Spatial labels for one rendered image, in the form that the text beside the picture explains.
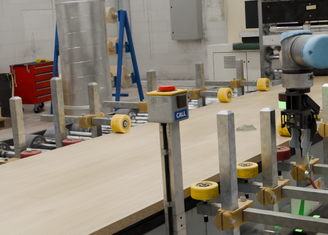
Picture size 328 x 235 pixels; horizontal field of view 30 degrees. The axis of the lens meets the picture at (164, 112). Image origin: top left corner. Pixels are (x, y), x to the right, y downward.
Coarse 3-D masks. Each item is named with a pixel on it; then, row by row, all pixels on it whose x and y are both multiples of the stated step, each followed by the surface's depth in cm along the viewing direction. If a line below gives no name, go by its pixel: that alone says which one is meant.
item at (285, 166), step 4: (284, 160) 215; (280, 164) 215; (284, 164) 214; (288, 164) 213; (292, 164) 212; (316, 164) 209; (320, 164) 209; (324, 164) 208; (280, 168) 215; (284, 168) 214; (288, 168) 213; (316, 168) 207; (320, 168) 206; (324, 168) 205; (316, 172) 207; (320, 172) 206; (324, 172) 206
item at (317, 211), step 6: (324, 204) 216; (318, 210) 211; (324, 210) 214; (282, 228) 195; (288, 228) 195; (264, 234) 189; (270, 234) 187; (276, 234) 187; (282, 234) 190; (288, 234) 191
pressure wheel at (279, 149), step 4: (280, 148) 215; (284, 148) 217; (288, 148) 215; (280, 152) 212; (284, 152) 212; (288, 152) 213; (280, 156) 212; (284, 156) 212; (288, 156) 213; (280, 160) 215; (280, 172) 216
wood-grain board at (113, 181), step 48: (240, 96) 364; (96, 144) 247; (144, 144) 241; (192, 144) 235; (240, 144) 230; (288, 144) 232; (0, 192) 184; (48, 192) 181; (96, 192) 177; (144, 192) 174
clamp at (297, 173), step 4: (312, 160) 210; (316, 160) 211; (296, 164) 206; (312, 164) 208; (292, 168) 205; (296, 168) 204; (300, 168) 203; (304, 168) 204; (312, 168) 208; (292, 172) 205; (296, 172) 204; (300, 172) 203; (304, 172) 202; (292, 176) 205; (296, 176) 204; (300, 176) 203; (304, 176) 203; (312, 176) 208; (296, 180) 205; (300, 180) 204
